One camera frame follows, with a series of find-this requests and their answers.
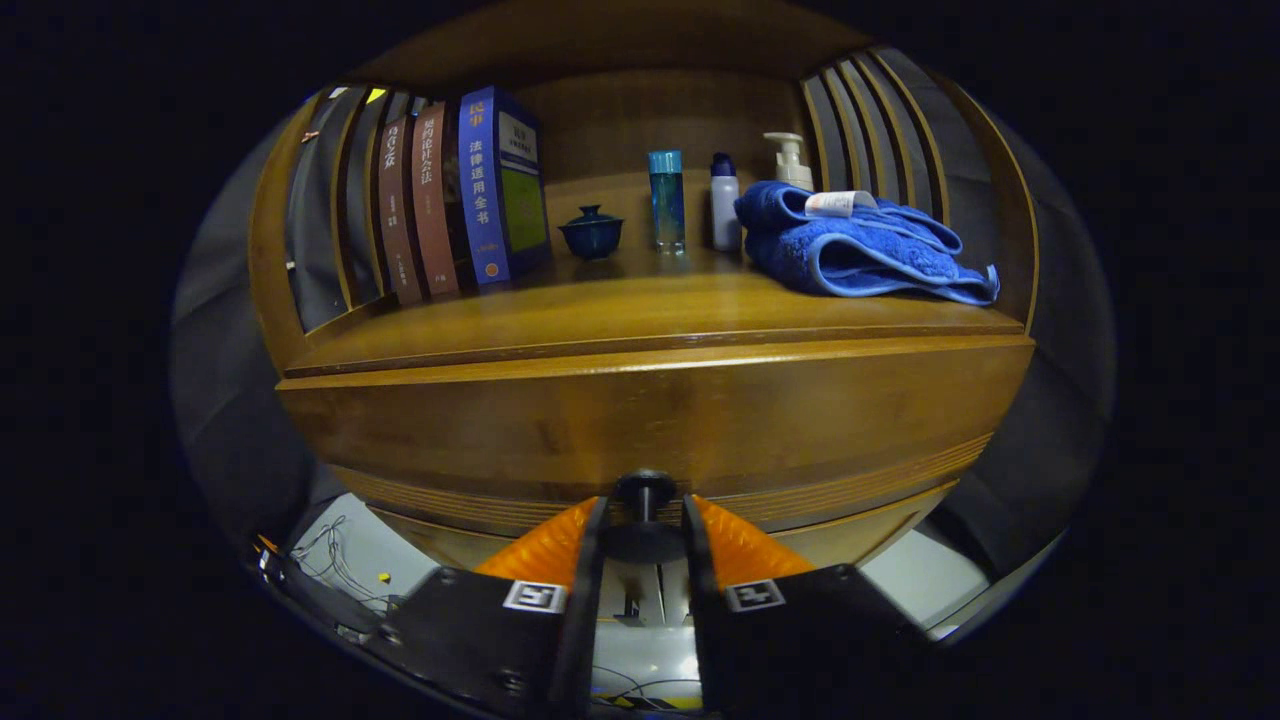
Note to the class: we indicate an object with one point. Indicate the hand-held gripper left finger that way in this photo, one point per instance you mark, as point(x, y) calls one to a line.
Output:
point(580, 640)

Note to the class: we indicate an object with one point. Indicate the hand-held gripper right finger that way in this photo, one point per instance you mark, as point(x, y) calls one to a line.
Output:
point(705, 640)

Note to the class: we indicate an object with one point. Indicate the black drawer knob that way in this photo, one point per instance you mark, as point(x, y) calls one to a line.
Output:
point(645, 490)

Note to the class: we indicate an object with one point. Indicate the wooden drawer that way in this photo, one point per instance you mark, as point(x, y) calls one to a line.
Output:
point(650, 420)

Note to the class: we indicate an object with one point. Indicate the wooden countertop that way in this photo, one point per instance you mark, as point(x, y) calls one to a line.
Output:
point(650, 310)

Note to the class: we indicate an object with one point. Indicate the wooden cabinet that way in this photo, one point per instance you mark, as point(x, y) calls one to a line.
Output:
point(650, 60)

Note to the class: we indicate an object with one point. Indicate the dark blue lidded teacup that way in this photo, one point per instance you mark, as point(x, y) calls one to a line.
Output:
point(591, 235)

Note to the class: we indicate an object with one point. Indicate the blue folded towel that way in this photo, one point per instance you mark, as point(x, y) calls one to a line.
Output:
point(860, 260)

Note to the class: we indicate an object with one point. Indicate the white bottle dark blue cap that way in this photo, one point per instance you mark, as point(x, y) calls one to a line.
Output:
point(725, 210)

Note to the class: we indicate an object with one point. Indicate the teal glass bottle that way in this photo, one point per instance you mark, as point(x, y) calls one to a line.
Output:
point(667, 200)

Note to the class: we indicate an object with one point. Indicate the blue book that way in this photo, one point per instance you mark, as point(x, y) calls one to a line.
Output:
point(480, 190)

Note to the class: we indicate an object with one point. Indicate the reddish brown book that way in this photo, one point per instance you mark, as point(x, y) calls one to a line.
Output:
point(435, 200)

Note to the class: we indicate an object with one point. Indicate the dark brown book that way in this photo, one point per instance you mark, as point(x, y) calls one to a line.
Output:
point(398, 210)

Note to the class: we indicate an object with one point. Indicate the white pump bottle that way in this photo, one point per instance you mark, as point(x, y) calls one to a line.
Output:
point(793, 165)

